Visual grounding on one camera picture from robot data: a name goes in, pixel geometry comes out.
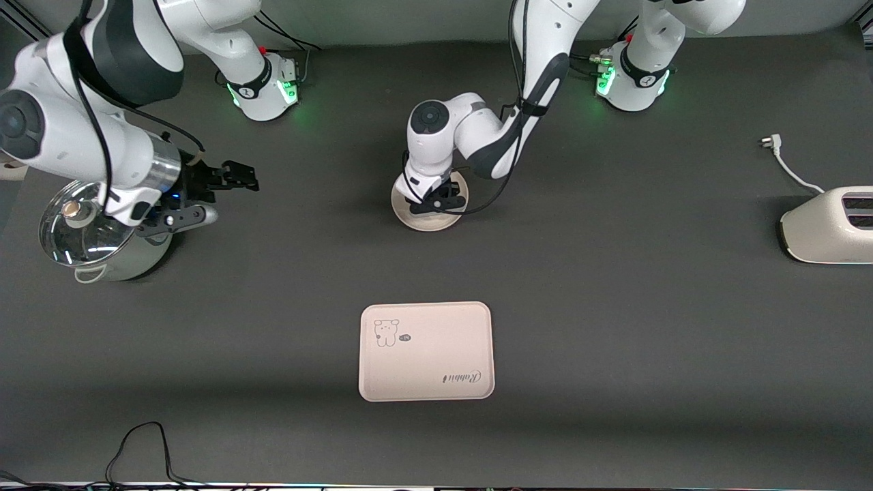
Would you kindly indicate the steel electric pot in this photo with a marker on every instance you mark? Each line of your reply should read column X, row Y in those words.
column 129, row 262

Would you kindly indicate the beige object beside table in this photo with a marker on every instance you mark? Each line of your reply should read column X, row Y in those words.
column 12, row 169

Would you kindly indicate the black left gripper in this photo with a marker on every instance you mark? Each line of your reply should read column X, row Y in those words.
column 445, row 191

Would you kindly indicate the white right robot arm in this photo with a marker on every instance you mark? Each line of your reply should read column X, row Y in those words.
column 61, row 129

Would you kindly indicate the glass pot lid with knob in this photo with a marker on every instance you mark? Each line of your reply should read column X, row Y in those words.
column 75, row 239

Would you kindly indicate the cream rectangular tray with print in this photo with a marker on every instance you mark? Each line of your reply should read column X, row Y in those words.
column 426, row 361

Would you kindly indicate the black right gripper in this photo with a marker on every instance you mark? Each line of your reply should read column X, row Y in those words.
column 198, row 180

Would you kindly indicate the cream white toaster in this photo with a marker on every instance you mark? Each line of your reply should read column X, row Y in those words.
column 818, row 235

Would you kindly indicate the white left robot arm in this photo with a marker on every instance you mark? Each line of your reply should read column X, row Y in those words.
column 436, row 146

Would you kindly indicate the cream round plate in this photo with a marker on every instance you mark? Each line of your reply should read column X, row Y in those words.
column 426, row 224

